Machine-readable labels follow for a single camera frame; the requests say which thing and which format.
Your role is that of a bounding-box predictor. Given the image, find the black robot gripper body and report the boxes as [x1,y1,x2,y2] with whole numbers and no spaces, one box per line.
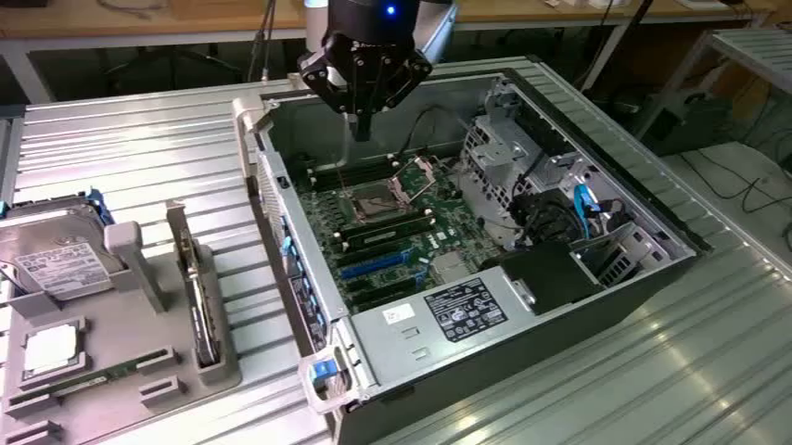
[322,0,426,52]

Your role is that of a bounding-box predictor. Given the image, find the Nvidia GPU graphics card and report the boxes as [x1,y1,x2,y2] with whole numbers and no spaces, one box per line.
[164,197,223,367]

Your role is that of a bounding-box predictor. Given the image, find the black RAM slot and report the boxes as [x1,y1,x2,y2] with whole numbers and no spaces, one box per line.
[306,157,397,178]
[307,165,399,187]
[307,169,401,192]
[306,160,397,183]

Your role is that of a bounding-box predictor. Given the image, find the silver CPU socket cover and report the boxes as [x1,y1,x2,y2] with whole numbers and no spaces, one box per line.
[386,156,438,205]

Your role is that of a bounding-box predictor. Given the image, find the silver drive cage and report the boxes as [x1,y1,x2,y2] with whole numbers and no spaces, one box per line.
[461,76,598,233]

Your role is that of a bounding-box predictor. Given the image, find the black office chair base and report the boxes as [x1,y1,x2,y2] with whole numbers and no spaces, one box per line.
[101,44,246,87]

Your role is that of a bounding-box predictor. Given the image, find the CPU socket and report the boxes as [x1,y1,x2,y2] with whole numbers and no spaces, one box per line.
[348,183,422,227]

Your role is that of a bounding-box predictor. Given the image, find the green motherboard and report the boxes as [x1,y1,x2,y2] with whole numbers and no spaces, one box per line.
[290,152,497,312]

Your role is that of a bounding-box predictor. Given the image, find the installed green RAM stick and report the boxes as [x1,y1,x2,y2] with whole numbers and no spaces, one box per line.
[342,213,435,255]

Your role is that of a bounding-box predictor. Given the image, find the blue plastic card retainer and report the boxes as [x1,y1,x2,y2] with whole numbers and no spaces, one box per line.
[279,217,328,342]

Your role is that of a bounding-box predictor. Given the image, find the black expansion slot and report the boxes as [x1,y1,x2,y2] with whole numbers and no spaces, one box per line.
[351,282,429,310]
[343,271,426,298]
[332,240,410,270]

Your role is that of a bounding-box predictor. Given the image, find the blue expansion slot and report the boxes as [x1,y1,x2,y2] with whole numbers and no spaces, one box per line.
[336,248,414,282]

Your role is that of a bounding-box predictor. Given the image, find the silver chipset heat sink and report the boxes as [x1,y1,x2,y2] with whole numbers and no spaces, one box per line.
[430,254,474,282]

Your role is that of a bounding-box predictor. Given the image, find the grey box machine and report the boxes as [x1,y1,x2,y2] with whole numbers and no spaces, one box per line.
[636,90,734,157]

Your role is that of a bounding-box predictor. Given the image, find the black plastic shroud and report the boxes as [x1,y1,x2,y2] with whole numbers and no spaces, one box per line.
[497,240,608,316]

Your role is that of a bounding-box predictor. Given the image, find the white power supply sticker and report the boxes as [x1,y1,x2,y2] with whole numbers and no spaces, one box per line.
[379,303,417,325]

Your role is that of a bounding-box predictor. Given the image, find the black power supply label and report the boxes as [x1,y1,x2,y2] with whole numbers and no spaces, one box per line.
[423,276,510,344]

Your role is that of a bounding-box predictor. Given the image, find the silver disk bay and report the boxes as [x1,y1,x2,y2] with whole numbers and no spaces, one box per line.
[567,222,680,289]

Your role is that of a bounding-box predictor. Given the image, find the metal slat side table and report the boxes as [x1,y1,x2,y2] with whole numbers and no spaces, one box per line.
[670,27,792,140]

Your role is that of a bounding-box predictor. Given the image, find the white side table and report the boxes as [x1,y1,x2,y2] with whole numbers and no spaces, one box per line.
[658,141,792,261]

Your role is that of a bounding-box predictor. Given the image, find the hard disk with blue carrier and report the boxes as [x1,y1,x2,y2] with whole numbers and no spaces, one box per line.
[0,187,120,302]

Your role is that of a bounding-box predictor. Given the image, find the grey power supply unit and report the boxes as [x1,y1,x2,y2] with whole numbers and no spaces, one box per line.
[346,264,539,391]

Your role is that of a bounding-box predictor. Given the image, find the grey parts rack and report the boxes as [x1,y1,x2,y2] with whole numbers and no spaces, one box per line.
[0,197,243,445]

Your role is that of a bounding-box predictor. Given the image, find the open black PC case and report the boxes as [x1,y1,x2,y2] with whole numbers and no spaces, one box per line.
[231,67,713,445]

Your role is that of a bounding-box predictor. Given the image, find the silver CPU chip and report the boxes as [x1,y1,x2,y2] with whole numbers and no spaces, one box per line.
[23,326,81,375]

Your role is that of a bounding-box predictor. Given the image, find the loose green RAM stick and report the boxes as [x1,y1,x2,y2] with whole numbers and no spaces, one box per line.
[11,359,144,402]

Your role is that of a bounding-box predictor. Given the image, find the thin black wire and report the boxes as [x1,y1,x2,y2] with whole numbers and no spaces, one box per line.
[398,106,473,155]

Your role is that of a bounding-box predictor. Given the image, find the wooden desk with white frame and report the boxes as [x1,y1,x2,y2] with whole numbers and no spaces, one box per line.
[454,0,774,94]
[0,0,311,106]

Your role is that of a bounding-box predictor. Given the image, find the black cable bundle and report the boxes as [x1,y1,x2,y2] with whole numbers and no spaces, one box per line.
[510,189,589,247]

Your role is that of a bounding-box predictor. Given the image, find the blue disk wire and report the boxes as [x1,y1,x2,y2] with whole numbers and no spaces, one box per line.
[573,183,605,242]

